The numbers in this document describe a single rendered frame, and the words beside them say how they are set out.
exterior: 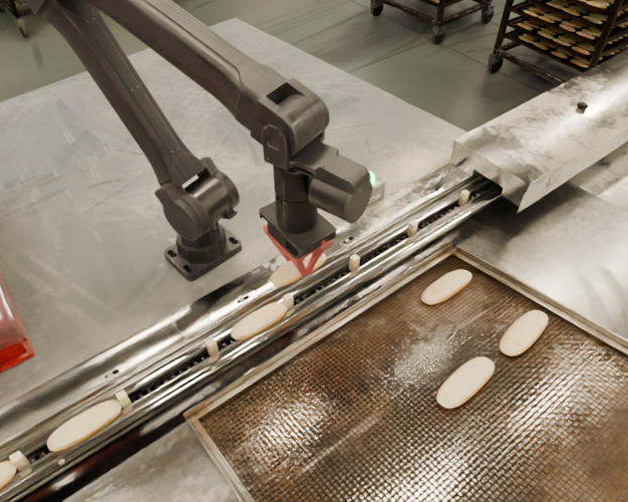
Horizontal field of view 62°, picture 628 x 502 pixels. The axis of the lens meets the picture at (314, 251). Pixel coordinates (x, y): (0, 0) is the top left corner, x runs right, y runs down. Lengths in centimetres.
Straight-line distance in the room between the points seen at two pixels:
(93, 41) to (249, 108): 30
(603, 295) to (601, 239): 14
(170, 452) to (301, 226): 33
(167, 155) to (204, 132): 46
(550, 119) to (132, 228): 88
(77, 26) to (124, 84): 9
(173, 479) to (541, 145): 88
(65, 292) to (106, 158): 38
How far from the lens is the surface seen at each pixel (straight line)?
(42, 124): 145
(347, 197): 62
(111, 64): 85
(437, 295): 81
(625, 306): 103
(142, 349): 83
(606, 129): 125
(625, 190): 128
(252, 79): 64
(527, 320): 79
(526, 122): 120
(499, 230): 107
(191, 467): 69
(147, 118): 84
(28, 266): 108
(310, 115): 62
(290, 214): 69
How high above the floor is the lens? 152
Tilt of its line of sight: 46 degrees down
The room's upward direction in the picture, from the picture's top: straight up
